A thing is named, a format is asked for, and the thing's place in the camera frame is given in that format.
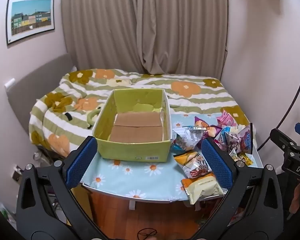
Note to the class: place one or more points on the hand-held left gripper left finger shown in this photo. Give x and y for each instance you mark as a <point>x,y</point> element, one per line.
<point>81,162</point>

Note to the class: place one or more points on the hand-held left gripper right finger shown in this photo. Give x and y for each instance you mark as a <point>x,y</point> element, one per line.
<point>215,165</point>

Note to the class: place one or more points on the cream bread snack packet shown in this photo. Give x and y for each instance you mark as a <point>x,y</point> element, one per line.
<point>205,186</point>

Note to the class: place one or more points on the yellow zebra print snack packet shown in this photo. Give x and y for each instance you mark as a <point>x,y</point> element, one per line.
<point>187,160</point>

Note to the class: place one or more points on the yellow chocolate snack packet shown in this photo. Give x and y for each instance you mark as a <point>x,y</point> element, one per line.
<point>243,160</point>

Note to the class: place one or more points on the purple cartoon print snack packet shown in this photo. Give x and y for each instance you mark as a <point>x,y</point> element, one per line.
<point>242,140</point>

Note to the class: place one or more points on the white and blue snack packet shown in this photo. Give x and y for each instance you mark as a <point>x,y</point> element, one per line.
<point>187,136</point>

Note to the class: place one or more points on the green cardboard box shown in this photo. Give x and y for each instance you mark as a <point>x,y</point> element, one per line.
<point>132,150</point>

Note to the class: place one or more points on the person's right hand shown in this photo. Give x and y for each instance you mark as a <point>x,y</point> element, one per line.
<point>296,200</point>

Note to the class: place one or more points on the light blue snack packet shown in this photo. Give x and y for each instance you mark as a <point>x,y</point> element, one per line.
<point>223,136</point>

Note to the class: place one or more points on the yellow box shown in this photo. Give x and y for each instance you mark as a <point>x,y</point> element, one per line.
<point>80,200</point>

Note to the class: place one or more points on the floor clutter pile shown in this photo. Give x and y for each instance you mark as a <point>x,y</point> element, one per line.
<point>41,158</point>

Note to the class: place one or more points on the purple and orange snack packet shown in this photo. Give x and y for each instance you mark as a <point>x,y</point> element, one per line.
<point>202,125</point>

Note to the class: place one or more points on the light blue daisy tablecloth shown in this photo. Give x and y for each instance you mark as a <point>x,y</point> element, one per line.
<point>140,177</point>

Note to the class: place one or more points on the green striped floral blanket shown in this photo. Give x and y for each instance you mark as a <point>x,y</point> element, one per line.
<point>190,92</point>

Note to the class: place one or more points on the beige curtain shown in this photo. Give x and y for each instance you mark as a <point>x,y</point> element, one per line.
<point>140,25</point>

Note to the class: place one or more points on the framed picture of houses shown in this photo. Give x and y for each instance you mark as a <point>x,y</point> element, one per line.
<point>30,17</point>

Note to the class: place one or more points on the wall socket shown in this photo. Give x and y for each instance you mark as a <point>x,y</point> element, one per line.
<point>17,173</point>

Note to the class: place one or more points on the white wall switch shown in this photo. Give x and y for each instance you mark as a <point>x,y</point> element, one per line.
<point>10,83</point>

